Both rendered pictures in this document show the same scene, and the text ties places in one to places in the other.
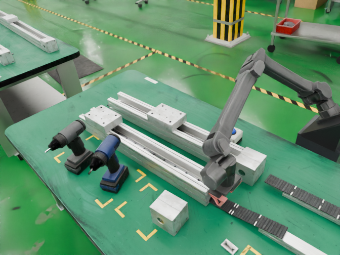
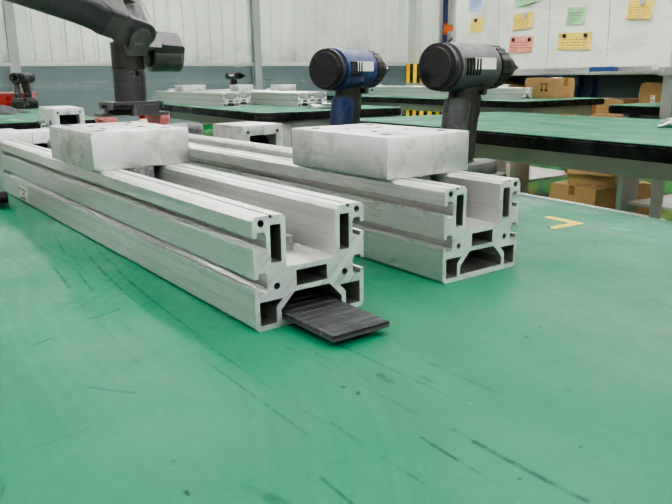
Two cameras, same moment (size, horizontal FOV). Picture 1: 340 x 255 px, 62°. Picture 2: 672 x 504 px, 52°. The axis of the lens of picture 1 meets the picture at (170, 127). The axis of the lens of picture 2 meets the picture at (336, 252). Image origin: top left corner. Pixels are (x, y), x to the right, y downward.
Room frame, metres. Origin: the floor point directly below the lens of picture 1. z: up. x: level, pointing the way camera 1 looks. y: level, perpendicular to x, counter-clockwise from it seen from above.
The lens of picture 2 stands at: (1.86, 0.39, 0.96)
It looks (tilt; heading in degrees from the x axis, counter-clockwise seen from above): 14 degrees down; 189
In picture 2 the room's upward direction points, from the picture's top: 1 degrees counter-clockwise
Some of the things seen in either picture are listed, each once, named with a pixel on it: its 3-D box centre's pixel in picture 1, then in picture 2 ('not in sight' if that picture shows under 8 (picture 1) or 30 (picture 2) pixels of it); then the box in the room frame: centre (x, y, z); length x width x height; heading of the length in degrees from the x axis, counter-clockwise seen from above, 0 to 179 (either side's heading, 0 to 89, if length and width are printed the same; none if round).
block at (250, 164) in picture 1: (250, 164); (21, 159); (0.79, -0.31, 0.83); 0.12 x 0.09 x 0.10; 135
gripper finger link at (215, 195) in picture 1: (221, 195); (146, 129); (0.62, -0.16, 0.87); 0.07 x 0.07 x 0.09; 46
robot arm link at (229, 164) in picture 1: (225, 166); (130, 56); (0.64, -0.17, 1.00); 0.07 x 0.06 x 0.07; 133
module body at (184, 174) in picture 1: (140, 148); (258, 180); (0.96, 0.14, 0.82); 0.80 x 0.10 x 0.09; 45
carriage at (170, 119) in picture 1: (166, 119); (118, 155); (1.09, 0.01, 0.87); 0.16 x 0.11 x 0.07; 45
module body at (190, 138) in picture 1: (167, 127); (121, 195); (1.09, 0.01, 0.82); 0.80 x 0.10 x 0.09; 45
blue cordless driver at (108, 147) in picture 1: (107, 169); (358, 122); (0.78, 0.26, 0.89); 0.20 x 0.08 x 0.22; 157
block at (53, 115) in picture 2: not in sight; (61, 123); (-0.10, -0.75, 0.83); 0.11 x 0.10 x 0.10; 136
